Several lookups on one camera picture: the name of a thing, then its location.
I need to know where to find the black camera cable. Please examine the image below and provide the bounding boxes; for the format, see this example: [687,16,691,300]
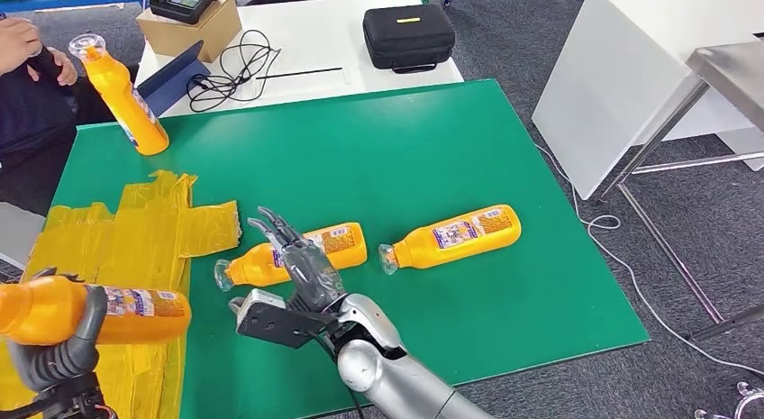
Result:
[310,331,368,419]

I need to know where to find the grey flat panel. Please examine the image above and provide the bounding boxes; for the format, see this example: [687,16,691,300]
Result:
[0,202,46,271]

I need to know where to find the orange detergent bottle clear cap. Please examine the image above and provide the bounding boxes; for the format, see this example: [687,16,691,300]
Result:
[214,222,368,293]
[67,32,170,157]
[377,204,523,277]
[0,276,194,347]

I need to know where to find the chrome chair base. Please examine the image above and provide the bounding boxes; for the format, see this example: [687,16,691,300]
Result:
[695,380,764,419]

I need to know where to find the white floor cable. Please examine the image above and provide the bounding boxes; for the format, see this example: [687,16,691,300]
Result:
[533,142,764,378]

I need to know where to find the blue metal rack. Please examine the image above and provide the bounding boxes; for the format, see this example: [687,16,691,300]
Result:
[0,0,150,14]

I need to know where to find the cardboard box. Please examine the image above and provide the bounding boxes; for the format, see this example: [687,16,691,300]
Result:
[135,0,243,64]

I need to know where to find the person's right hand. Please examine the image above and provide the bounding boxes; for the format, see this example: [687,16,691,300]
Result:
[26,47,78,88]

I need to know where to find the yellow plastic sheet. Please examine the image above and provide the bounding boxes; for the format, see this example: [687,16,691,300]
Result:
[0,169,243,419]

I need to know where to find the black carrying case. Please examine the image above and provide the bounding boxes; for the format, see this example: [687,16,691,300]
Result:
[362,3,457,76]

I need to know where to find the steel table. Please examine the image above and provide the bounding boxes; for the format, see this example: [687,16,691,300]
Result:
[596,40,764,344]

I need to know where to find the white board panel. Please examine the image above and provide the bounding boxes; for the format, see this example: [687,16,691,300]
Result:
[531,0,764,201]

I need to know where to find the blue tablet stand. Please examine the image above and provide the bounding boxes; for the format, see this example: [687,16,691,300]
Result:
[135,40,207,118]

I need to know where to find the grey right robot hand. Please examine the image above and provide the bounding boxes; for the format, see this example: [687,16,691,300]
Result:
[247,205,349,313]

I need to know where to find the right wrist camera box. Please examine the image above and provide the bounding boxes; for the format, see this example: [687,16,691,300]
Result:
[228,287,335,350]

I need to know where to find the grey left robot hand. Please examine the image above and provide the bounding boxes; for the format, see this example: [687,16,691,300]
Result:
[5,287,110,395]

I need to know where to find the green table mat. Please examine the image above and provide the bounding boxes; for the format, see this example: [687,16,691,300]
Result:
[47,77,650,419]

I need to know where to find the black controller with screen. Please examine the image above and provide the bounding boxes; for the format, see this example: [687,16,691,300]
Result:
[104,0,219,25]

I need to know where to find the person's left hand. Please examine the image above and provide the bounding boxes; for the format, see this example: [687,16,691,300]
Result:
[0,17,43,77]

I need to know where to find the person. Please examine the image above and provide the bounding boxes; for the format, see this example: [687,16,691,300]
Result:
[0,13,141,217]

